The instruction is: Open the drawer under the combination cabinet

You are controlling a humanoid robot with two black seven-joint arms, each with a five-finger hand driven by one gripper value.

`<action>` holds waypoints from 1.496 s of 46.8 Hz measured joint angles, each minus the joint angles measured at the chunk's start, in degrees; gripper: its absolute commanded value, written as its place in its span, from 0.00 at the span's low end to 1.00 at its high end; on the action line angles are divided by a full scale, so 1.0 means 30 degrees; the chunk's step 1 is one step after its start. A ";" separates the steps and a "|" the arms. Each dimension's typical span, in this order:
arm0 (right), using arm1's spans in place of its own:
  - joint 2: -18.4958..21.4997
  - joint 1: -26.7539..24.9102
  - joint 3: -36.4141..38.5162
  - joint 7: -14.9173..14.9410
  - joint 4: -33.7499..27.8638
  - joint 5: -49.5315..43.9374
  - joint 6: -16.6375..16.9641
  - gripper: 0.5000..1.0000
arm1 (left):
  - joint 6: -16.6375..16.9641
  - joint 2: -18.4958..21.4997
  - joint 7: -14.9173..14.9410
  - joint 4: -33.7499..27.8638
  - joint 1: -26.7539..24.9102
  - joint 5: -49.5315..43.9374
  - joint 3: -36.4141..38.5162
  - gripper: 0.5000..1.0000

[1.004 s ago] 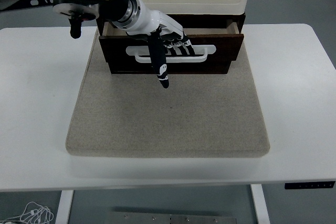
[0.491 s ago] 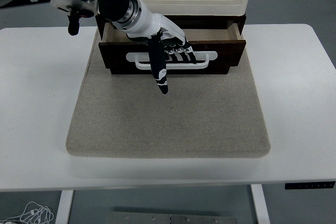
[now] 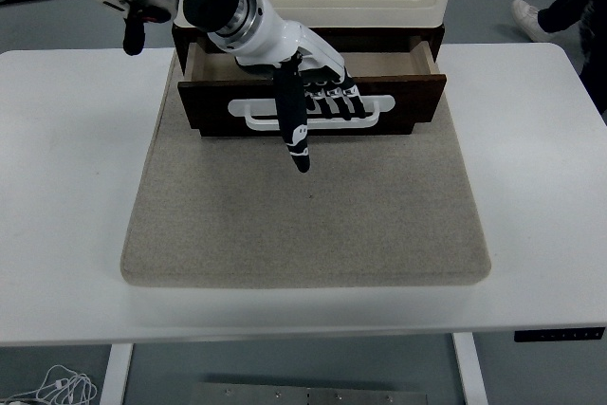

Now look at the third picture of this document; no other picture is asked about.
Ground beige fabric mat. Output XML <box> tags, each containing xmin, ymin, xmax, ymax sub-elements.
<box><xmin>120</xmin><ymin>50</ymin><xmax>492</xmax><ymax>289</ymax></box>

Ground dark wooden drawer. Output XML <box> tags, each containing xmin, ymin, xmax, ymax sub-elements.
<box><xmin>176</xmin><ymin>36</ymin><xmax>449</xmax><ymax>135</ymax></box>

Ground white table leg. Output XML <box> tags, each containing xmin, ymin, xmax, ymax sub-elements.
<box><xmin>100</xmin><ymin>342</ymin><xmax>136</xmax><ymax>405</ymax></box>
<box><xmin>451</xmin><ymin>332</ymin><xmax>490</xmax><ymax>405</ymax></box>

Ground person's white shoe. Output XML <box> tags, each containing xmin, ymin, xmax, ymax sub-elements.
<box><xmin>511</xmin><ymin>0</ymin><xmax>554</xmax><ymax>44</ymax></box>

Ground white drawer handle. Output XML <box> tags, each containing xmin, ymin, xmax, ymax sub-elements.
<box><xmin>227</xmin><ymin>93</ymin><xmax>396</xmax><ymax>133</ymax></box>

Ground grey metal plate with screws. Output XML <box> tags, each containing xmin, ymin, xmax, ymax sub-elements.
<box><xmin>191</xmin><ymin>381</ymin><xmax>429</xmax><ymax>405</ymax></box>

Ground dark wooden drawer casing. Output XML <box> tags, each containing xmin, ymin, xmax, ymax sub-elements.
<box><xmin>171</xmin><ymin>20</ymin><xmax>447</xmax><ymax>138</ymax></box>

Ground black table control panel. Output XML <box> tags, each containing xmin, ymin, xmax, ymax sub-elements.
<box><xmin>514</xmin><ymin>326</ymin><xmax>607</xmax><ymax>344</ymax></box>

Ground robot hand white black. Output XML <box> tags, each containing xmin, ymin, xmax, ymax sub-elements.
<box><xmin>207</xmin><ymin>0</ymin><xmax>371</xmax><ymax>175</ymax></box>

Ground white cable on floor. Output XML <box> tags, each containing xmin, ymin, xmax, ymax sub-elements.
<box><xmin>0</xmin><ymin>363</ymin><xmax>99</xmax><ymax>405</ymax></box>

